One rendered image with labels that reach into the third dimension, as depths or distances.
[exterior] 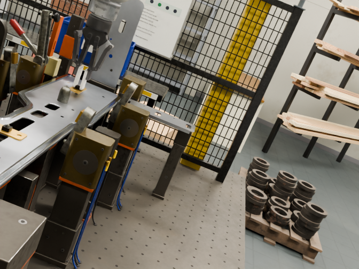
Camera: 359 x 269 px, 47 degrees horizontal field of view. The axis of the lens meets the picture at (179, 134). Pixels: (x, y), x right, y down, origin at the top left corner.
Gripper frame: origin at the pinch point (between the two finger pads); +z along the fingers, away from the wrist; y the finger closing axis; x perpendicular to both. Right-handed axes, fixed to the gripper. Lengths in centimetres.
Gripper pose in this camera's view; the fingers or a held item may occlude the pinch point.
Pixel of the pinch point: (81, 77)
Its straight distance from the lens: 138.7
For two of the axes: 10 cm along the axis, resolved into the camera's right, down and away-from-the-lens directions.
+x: 0.9, -2.7, 9.6
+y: 9.2, 3.8, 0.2
